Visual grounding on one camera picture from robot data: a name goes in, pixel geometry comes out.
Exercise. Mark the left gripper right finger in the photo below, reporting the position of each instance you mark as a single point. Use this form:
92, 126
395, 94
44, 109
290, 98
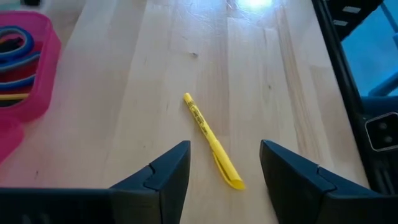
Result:
295, 180

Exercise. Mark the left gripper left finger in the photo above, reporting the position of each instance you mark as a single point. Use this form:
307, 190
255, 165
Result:
168, 174

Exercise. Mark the yellow highlighter pen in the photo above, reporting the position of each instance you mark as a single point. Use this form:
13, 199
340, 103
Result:
211, 140

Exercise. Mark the pink plastic supply box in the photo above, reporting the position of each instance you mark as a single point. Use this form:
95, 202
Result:
46, 77

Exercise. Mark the long yellow pen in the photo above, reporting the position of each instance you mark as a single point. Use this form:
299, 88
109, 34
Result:
14, 96

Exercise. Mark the black aluminium table frame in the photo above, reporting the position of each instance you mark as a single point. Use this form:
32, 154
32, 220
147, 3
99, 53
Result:
342, 77

